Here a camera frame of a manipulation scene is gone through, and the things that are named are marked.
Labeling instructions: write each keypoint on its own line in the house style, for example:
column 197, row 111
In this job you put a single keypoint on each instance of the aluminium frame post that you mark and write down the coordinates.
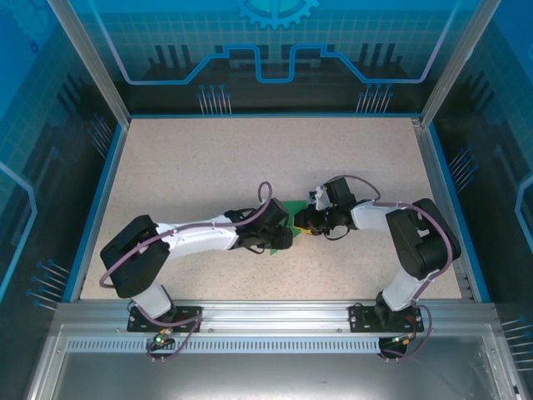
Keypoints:
column 89, row 62
column 460, row 62

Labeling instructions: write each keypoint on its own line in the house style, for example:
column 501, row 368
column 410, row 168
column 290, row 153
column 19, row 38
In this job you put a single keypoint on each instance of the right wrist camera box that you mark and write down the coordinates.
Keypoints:
column 321, row 200

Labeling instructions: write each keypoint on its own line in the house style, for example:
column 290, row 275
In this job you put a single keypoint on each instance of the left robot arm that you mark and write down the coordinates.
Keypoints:
column 195, row 239

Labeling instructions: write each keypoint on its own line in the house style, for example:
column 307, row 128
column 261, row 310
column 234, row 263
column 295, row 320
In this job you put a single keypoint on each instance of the silver metal tray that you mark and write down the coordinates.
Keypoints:
column 250, row 375

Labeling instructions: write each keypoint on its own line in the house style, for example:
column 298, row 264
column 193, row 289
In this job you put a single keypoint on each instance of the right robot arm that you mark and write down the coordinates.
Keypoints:
column 420, row 241

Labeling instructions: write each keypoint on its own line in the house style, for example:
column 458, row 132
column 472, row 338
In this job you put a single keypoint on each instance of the blue table edge strip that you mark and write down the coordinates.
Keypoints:
column 99, row 200
column 270, row 115
column 448, row 175

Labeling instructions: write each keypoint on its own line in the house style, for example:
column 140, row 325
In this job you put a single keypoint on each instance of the green square paper sheet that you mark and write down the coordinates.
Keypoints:
column 293, row 206

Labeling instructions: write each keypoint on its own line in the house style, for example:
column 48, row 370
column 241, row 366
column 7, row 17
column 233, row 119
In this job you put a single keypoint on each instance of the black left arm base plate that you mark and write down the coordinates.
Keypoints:
column 187, row 321

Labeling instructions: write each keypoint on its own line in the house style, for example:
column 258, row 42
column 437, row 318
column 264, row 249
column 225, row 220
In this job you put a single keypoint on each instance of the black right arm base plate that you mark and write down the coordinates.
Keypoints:
column 362, row 318

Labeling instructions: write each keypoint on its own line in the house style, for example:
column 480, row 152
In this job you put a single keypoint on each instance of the aluminium side rail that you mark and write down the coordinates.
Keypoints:
column 429, row 166

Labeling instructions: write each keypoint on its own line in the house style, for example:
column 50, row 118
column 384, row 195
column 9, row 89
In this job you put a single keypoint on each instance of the aluminium mounting rail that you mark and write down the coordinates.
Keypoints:
column 275, row 314

